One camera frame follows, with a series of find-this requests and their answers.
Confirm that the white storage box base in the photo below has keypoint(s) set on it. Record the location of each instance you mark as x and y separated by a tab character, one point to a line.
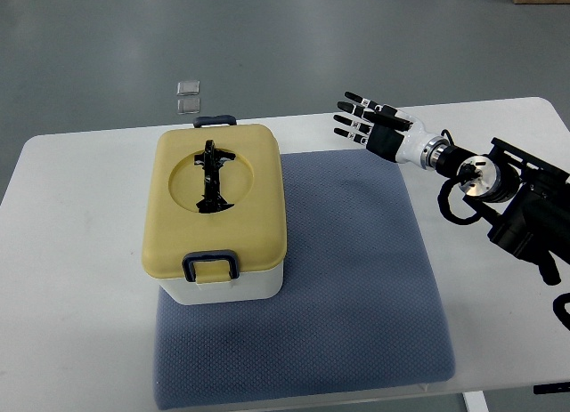
250	285

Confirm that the black table control panel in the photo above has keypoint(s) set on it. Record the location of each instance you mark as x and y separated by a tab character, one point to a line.
543	389

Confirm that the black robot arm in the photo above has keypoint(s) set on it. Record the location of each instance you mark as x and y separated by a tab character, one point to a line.
523	198

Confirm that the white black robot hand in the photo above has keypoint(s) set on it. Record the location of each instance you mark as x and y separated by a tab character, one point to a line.
388	132

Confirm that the yellow box lid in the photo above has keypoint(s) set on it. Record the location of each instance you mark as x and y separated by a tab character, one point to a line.
216	207

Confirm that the upper metal floor plate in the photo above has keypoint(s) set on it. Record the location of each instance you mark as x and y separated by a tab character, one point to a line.
188	87

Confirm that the blue grey fabric mat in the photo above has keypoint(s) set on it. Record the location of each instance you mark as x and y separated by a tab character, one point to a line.
359	307

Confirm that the white table leg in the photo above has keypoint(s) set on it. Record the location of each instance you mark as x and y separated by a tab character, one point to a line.
475	401

